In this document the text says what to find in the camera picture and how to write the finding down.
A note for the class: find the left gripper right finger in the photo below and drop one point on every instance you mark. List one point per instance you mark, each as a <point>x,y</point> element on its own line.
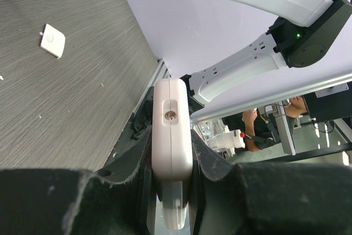
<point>267,197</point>

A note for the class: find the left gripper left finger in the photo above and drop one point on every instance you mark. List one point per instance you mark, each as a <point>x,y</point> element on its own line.
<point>117,199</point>

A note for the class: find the white remote control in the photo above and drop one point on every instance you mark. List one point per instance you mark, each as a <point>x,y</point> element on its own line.
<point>172,162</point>

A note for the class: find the white battery cover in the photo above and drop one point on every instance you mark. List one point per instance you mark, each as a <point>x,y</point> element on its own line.
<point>53,41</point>

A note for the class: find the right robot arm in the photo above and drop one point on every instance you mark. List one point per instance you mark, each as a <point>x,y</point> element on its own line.
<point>191,35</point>

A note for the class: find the person in background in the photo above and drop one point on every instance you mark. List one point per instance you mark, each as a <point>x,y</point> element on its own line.
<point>256,126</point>

